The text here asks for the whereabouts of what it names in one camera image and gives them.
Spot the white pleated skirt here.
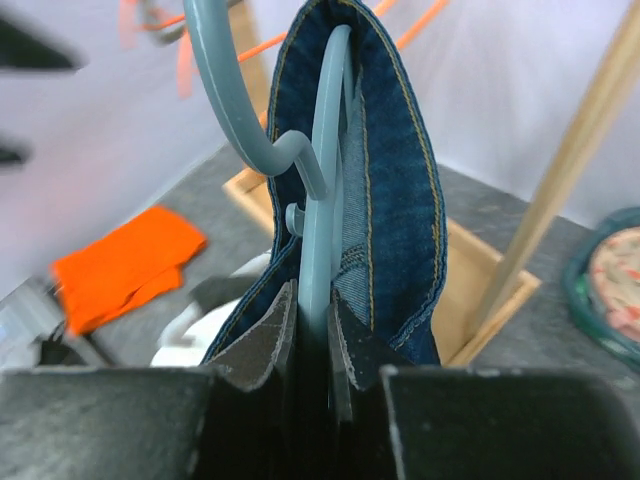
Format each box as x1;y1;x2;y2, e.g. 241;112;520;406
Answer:
150;250;271;368

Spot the orange hanger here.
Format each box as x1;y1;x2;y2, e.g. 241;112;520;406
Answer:
117;0;197;98
237;0;449;63

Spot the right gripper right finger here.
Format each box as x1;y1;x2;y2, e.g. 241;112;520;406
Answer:
328;296;639;479

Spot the dark blue denim skirt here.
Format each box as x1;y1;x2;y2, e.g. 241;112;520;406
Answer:
201;0;448;368

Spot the wooden clothes rack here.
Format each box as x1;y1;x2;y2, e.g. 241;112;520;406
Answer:
221;0;640;368

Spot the teal bin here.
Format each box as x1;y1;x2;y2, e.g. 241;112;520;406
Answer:
561;207;639;370

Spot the grey-blue hanger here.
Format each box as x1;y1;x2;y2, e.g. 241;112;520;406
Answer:
184;1;354;353

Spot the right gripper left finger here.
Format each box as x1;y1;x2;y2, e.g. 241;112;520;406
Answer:
1;282;297;479

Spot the orange cloth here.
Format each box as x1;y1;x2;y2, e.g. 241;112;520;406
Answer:
51;206;208;335

